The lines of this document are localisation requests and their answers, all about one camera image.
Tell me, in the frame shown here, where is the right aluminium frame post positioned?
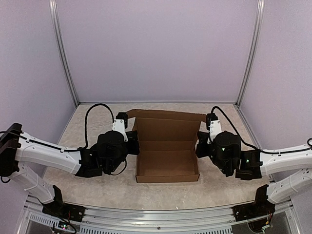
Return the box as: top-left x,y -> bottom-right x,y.
235,0 -> 265,109

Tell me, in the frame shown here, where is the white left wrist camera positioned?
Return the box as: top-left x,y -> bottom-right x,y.
112,112 -> 128,142

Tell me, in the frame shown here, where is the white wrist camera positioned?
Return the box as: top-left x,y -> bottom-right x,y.
206,113 -> 222,144
112,112 -> 128,142

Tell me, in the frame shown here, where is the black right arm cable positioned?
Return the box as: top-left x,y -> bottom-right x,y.
211,105 -> 312,156

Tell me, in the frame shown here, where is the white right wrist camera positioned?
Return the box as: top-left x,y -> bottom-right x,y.
206,113 -> 222,144

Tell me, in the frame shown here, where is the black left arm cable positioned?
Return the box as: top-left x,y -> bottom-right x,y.
0,103 -> 127,183

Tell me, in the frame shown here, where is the front aluminium frame rail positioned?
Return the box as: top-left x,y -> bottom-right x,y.
14,195 -> 303,234

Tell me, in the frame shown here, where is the left aluminium frame post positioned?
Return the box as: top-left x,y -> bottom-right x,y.
49,0 -> 80,108

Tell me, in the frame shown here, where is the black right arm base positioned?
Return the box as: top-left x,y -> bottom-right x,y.
232,185 -> 275,222

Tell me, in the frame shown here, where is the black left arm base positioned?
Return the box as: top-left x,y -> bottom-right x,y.
42,185 -> 86,222

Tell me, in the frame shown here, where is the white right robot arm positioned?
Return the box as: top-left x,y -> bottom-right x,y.
195,131 -> 312,204

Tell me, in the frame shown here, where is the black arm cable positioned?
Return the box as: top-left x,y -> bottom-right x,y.
211,105 -> 312,156
0,103 -> 127,183

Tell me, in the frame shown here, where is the brown cardboard box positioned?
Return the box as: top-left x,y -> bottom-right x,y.
127,109 -> 206,183

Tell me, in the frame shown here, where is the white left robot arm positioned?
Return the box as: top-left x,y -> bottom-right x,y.
0,119 -> 139,217

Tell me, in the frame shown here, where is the aluminium frame post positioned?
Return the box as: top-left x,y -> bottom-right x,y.
49,0 -> 80,108
235,0 -> 265,109

